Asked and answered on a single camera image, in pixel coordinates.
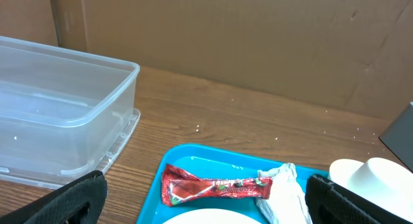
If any white tissue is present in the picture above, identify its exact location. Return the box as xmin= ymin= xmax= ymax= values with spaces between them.
xmin=256 ymin=163 xmax=312 ymax=224

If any white cup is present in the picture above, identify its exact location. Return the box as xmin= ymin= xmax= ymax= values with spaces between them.
xmin=345 ymin=158 xmax=412 ymax=222

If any clear plastic storage bin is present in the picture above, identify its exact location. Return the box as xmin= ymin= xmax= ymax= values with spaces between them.
xmin=1 ymin=36 xmax=141 ymax=189

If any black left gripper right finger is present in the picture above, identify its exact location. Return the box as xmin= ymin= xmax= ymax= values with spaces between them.
xmin=305 ymin=174 xmax=411 ymax=224

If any teal plastic tray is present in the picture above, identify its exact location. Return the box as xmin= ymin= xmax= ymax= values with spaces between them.
xmin=136 ymin=143 xmax=330 ymax=224

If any white saucer bowl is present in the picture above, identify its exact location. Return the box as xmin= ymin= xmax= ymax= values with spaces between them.
xmin=328 ymin=159 xmax=363 ymax=187

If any large white plate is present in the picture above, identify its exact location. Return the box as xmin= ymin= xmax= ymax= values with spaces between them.
xmin=164 ymin=209 xmax=260 ymax=224

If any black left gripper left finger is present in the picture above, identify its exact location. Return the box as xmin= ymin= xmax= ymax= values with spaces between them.
xmin=1 ymin=170 xmax=108 ymax=224

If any grey dishwasher rack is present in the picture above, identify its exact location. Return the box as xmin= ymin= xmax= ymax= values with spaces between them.
xmin=379 ymin=102 xmax=413 ymax=172

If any red snack wrapper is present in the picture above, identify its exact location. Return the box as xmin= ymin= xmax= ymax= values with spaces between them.
xmin=161 ymin=164 xmax=273 ymax=207

